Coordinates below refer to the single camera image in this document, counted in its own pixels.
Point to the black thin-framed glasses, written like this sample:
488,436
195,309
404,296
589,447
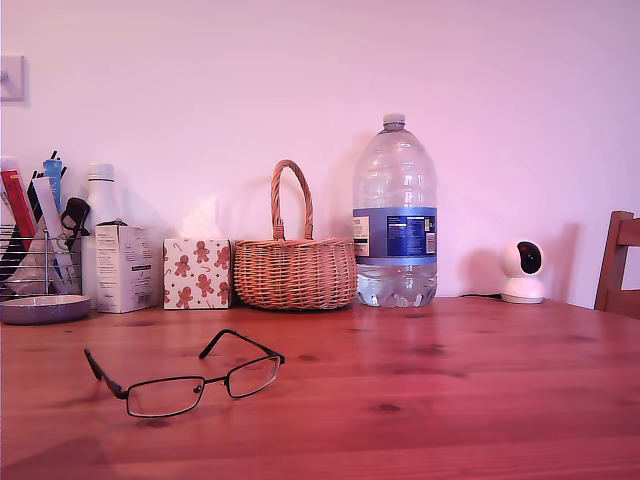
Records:
162,397

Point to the large clear water bottle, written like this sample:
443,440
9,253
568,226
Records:
395,230

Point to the gingerbread print tissue box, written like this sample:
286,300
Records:
197,275

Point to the white printed carton box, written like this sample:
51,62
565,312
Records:
125,270

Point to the white insulated bottle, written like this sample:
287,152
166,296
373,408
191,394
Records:
100,195

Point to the black clip tool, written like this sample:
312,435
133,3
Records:
75,210

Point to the white paper strip packet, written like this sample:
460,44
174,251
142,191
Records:
47,205

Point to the blue tube with straws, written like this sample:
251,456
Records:
52,170

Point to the grey round dish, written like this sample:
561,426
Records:
45,310

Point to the brown wooden chair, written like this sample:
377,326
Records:
612,260

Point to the red flat packet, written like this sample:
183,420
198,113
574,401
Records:
17,205

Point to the white flat packet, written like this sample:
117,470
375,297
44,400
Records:
9,164

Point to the small white round camera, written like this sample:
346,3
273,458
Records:
522,290

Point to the white wall switch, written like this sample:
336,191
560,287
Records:
12,80

